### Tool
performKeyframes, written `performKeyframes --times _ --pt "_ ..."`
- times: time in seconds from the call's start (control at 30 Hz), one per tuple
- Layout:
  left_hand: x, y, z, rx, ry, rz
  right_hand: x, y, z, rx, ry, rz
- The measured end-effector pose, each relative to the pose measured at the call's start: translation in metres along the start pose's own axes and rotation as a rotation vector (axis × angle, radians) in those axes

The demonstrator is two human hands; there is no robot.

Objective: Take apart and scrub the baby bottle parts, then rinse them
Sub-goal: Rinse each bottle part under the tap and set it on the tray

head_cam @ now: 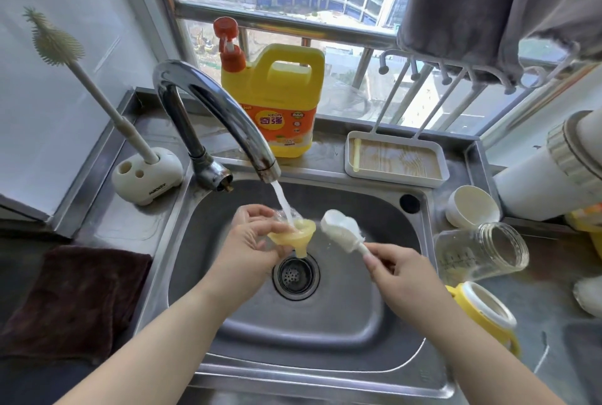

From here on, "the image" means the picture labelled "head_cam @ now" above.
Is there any dark brown cloth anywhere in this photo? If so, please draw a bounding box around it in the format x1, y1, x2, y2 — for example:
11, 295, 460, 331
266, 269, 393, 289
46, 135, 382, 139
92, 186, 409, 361
0, 244, 154, 369

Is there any person's right hand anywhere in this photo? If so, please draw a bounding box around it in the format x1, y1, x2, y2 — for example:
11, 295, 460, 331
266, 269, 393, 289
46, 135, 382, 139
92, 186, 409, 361
364, 243, 455, 333

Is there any yellow detergent jug red pump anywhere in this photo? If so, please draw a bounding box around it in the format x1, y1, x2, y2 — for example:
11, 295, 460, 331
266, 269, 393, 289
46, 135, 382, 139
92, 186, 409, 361
213, 17, 326, 159

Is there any stainless steel sink basin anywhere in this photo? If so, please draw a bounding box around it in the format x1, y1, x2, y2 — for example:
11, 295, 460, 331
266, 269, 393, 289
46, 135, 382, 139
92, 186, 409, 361
134, 155, 458, 402

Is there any person's right forearm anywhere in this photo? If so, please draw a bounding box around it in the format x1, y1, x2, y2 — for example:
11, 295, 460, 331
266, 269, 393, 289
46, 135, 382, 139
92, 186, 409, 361
422, 311, 567, 405

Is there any white bottle drying rack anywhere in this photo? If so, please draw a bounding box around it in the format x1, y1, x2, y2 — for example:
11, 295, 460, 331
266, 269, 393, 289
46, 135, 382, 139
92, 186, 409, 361
344, 48, 583, 188

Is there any chrome sink faucet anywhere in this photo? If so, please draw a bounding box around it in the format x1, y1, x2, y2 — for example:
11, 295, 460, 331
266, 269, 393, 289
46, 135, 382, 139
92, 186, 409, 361
152, 60, 282, 193

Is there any round metal drain strainer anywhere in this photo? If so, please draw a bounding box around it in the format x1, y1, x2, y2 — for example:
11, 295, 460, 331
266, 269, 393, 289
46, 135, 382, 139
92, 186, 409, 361
273, 253, 321, 301

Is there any white silicone bottle brush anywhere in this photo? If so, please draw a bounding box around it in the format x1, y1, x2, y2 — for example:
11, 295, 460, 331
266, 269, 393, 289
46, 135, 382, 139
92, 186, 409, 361
23, 7, 161, 166

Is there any clear glass baby bottle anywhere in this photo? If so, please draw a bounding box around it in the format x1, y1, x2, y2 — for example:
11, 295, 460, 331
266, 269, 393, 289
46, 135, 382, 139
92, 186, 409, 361
433, 222, 531, 287

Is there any yellow bottle collar with handles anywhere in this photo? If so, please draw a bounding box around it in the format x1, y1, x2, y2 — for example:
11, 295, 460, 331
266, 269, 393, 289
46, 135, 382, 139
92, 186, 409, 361
444, 281, 522, 359

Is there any white brush holder stand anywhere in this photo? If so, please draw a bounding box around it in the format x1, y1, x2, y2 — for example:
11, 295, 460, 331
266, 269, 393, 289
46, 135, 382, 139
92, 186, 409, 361
111, 146, 184, 207

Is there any person's left forearm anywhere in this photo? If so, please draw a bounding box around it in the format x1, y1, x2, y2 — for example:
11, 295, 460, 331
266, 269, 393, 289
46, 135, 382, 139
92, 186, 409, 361
55, 283, 227, 405

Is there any yellow silicone bottle nipple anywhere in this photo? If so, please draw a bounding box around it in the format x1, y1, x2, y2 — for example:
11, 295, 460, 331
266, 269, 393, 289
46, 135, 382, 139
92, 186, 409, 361
267, 218, 317, 260

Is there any white round cup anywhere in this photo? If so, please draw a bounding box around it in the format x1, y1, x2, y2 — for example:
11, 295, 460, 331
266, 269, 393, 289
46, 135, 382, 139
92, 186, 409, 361
445, 185, 502, 230

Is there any small white nipple brush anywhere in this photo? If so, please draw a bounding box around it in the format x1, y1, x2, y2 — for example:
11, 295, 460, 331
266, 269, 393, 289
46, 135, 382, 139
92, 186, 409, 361
320, 209, 377, 270

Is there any person's left hand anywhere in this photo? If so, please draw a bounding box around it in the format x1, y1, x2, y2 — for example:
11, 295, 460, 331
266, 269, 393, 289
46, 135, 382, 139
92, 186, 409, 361
200, 204, 295, 319

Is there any white rounded object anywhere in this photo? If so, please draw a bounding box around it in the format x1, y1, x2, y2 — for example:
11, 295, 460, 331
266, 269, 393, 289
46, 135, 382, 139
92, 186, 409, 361
572, 275, 602, 319

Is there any yellow plastic container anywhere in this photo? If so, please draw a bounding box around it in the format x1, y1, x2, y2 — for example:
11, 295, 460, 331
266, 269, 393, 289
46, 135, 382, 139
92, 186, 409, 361
564, 204, 602, 260

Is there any grey hanging towel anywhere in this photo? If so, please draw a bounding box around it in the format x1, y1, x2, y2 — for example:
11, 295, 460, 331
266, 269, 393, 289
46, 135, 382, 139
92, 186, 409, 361
397, 0, 602, 87

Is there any metal window railing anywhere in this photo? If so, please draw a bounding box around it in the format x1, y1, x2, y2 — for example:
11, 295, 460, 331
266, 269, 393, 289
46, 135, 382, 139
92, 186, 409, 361
173, 0, 602, 137

